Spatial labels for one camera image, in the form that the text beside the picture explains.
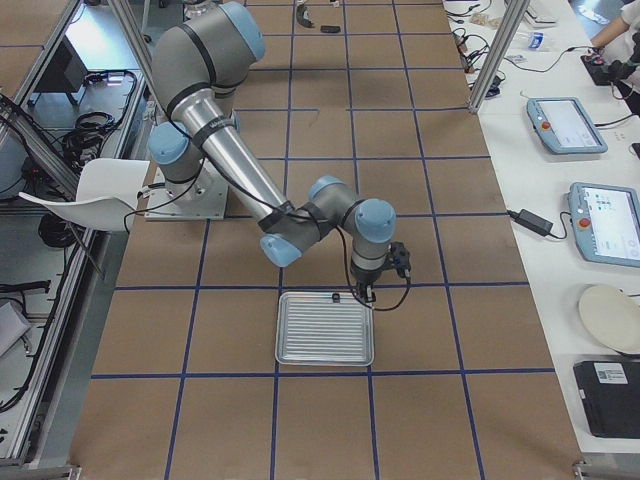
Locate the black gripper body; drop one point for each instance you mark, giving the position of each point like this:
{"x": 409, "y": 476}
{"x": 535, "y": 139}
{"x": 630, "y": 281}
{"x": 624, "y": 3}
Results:
{"x": 363, "y": 278}

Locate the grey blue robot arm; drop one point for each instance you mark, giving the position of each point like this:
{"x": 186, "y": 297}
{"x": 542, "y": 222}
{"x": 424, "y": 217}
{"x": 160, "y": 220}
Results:
{"x": 213, "y": 53}

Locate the ribbed metal tray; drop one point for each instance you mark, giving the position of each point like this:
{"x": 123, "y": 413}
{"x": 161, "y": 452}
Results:
{"x": 312, "y": 330}

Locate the black power adapter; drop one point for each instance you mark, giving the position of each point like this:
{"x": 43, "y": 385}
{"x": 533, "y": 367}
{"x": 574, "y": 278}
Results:
{"x": 531, "y": 221}

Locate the lower blue teach pendant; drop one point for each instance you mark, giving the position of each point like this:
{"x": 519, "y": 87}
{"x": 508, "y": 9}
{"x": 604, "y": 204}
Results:
{"x": 605, "y": 222}

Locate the blue teach pendant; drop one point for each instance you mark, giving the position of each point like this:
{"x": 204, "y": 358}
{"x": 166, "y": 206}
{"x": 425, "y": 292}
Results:
{"x": 564, "y": 127}
{"x": 605, "y": 222}

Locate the upper blue teach pendant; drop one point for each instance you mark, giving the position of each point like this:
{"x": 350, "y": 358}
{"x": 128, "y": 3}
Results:
{"x": 564, "y": 127}

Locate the round white plate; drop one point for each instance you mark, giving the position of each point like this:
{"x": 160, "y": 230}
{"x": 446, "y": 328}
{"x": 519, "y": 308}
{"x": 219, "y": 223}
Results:
{"x": 611, "y": 317}

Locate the black brake pad plate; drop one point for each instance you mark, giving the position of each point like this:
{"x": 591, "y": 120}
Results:
{"x": 330, "y": 29}

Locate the black laptop case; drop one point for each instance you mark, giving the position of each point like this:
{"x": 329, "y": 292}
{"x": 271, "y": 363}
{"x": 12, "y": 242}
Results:
{"x": 609, "y": 391}

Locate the olive brake shoe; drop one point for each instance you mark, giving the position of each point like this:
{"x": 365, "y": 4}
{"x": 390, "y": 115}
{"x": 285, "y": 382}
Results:
{"x": 303, "y": 17}

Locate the white plastic chair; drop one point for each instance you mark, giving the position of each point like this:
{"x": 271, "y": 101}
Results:
{"x": 106, "y": 195}

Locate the aluminium frame post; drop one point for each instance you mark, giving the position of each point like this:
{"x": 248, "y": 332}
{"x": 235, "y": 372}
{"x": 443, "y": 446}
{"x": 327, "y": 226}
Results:
{"x": 506, "y": 31}

